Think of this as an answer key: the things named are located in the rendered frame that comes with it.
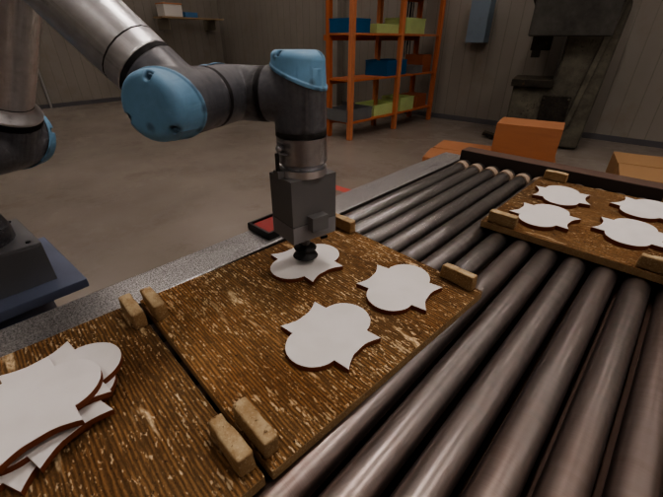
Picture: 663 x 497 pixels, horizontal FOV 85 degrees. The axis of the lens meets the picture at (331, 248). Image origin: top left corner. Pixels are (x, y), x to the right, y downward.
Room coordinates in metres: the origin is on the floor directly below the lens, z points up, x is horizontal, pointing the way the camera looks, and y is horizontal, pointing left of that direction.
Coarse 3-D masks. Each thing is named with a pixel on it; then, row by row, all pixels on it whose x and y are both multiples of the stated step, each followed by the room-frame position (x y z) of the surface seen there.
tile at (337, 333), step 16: (336, 304) 0.42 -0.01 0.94; (352, 304) 0.42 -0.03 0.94; (304, 320) 0.38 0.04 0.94; (320, 320) 0.38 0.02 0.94; (336, 320) 0.38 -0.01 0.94; (352, 320) 0.38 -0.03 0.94; (368, 320) 0.38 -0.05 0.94; (304, 336) 0.35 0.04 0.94; (320, 336) 0.35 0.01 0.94; (336, 336) 0.35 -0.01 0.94; (352, 336) 0.35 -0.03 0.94; (368, 336) 0.35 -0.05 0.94; (288, 352) 0.33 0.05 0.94; (304, 352) 0.33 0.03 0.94; (320, 352) 0.33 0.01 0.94; (336, 352) 0.33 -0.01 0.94; (352, 352) 0.33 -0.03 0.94; (304, 368) 0.30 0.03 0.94; (320, 368) 0.30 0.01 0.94
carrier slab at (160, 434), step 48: (96, 336) 0.36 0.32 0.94; (144, 336) 0.36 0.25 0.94; (0, 384) 0.28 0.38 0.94; (144, 384) 0.28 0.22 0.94; (192, 384) 0.28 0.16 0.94; (96, 432) 0.22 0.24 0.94; (144, 432) 0.22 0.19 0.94; (192, 432) 0.22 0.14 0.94; (48, 480) 0.18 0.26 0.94; (96, 480) 0.18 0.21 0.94; (144, 480) 0.18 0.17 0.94; (192, 480) 0.18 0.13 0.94; (240, 480) 0.18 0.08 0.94
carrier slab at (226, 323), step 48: (336, 240) 0.63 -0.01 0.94; (192, 288) 0.47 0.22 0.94; (240, 288) 0.47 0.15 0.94; (288, 288) 0.47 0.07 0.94; (336, 288) 0.47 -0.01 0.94; (192, 336) 0.36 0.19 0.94; (240, 336) 0.36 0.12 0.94; (288, 336) 0.36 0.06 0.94; (384, 336) 0.36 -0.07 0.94; (432, 336) 0.37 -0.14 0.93; (240, 384) 0.28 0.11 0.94; (288, 384) 0.28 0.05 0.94; (336, 384) 0.29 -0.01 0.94; (240, 432) 0.23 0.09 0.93; (288, 432) 0.23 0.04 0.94
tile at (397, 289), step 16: (384, 272) 0.51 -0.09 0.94; (400, 272) 0.51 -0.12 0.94; (416, 272) 0.51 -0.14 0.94; (368, 288) 0.46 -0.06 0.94; (384, 288) 0.46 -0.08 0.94; (400, 288) 0.46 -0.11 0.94; (416, 288) 0.46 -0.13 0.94; (432, 288) 0.46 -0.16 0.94; (368, 304) 0.43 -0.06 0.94; (384, 304) 0.42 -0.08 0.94; (400, 304) 0.42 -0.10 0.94; (416, 304) 0.42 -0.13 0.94
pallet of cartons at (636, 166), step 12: (612, 156) 3.12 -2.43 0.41; (624, 156) 3.00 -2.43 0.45; (636, 156) 3.00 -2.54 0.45; (648, 156) 3.00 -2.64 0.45; (612, 168) 2.93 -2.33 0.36; (624, 168) 2.67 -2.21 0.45; (636, 168) 2.67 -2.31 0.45; (648, 168) 2.68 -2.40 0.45; (660, 168) 2.68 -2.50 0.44; (660, 180) 2.39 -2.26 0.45
